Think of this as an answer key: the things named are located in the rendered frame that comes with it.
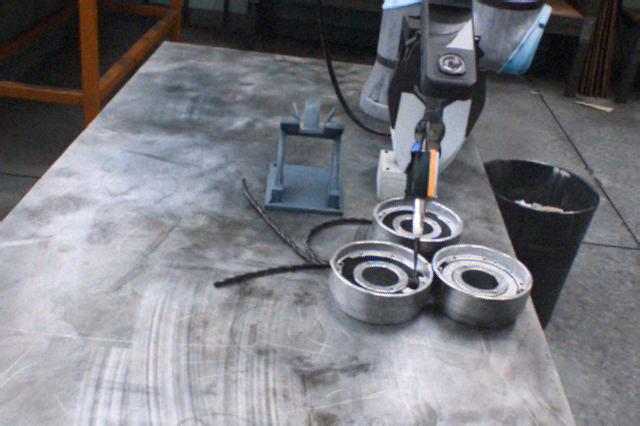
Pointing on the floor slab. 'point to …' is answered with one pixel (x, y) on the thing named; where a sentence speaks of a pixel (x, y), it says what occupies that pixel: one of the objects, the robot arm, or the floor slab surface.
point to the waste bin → (542, 222)
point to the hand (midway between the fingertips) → (422, 165)
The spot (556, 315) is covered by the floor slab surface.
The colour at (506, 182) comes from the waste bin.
